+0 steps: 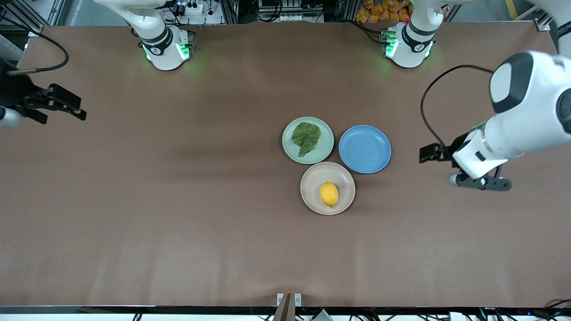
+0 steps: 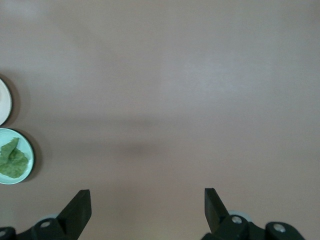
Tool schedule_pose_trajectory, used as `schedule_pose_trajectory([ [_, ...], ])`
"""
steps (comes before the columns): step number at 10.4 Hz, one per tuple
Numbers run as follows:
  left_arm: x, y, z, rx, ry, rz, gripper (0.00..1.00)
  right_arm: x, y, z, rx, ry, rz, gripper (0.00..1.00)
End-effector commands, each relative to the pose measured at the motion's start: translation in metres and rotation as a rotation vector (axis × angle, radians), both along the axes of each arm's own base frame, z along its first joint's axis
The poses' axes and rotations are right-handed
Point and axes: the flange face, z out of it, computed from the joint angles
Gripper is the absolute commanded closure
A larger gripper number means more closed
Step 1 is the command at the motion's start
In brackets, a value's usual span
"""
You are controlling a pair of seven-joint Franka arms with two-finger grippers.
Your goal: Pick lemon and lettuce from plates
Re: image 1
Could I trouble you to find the yellow lemon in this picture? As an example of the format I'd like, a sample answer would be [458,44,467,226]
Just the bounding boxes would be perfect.
[319,181,339,208]

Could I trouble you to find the green lettuce leaf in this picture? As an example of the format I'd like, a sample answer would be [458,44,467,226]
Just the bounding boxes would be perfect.
[291,122,322,158]

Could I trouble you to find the blue plate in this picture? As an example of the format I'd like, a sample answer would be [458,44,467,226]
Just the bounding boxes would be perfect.
[339,125,392,174]

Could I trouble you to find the light green plate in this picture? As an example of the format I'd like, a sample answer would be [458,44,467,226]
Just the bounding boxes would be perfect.
[282,116,335,165]

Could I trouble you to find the beige plate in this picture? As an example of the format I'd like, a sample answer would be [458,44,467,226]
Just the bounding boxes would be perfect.
[300,161,356,216]

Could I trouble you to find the white power strip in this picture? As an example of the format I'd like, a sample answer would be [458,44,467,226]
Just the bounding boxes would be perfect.
[175,1,204,16]

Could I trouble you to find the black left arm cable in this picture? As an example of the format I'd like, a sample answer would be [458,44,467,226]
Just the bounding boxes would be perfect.
[420,65,496,148]

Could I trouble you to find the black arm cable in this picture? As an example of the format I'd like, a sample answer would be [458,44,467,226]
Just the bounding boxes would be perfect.
[420,65,496,148]
[7,29,70,74]

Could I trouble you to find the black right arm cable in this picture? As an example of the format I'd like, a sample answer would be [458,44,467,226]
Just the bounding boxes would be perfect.
[7,29,70,74]

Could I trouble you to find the aluminium frame with corner bracket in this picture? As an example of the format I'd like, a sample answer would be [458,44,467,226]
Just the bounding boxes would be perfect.
[504,0,563,32]
[0,0,67,37]

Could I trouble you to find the metal table edge bracket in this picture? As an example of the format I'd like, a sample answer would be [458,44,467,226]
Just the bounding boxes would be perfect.
[273,292,302,321]

